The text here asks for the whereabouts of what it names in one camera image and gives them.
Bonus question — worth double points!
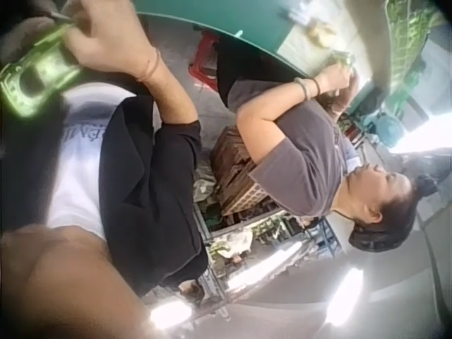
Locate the person's right hand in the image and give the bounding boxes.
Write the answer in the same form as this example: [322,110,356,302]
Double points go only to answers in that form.
[65,0,159,76]

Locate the person's left hand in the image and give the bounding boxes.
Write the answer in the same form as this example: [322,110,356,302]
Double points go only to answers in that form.
[0,16,54,71]

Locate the thin metal screwdriver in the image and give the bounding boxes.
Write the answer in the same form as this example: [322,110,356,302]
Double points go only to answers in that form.
[48,9,79,26]

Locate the green toy car shell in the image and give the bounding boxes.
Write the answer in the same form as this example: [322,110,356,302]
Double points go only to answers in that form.
[0,25,85,119]

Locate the red plastic stool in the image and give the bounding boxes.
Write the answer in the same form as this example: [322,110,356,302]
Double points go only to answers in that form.
[188,29,221,85]

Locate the green table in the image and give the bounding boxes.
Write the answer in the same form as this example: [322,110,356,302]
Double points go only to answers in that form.
[133,0,296,69]

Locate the stack of brown crates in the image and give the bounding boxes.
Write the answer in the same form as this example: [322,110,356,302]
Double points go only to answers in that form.
[210,124,271,217]

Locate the yellowish parts heap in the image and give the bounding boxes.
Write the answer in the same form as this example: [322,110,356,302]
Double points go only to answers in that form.
[305,20,338,47]

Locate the small green toy part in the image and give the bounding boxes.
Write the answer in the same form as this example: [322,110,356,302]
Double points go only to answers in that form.
[326,51,356,70]

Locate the teal fan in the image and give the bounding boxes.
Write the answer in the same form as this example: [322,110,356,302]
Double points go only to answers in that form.
[363,108,404,146]

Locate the green mesh crate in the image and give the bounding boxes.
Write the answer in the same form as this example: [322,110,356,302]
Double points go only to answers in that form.
[383,0,441,84]

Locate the thin brown wrist bracelet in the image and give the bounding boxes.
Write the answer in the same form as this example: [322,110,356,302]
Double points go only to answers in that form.
[135,47,162,83]

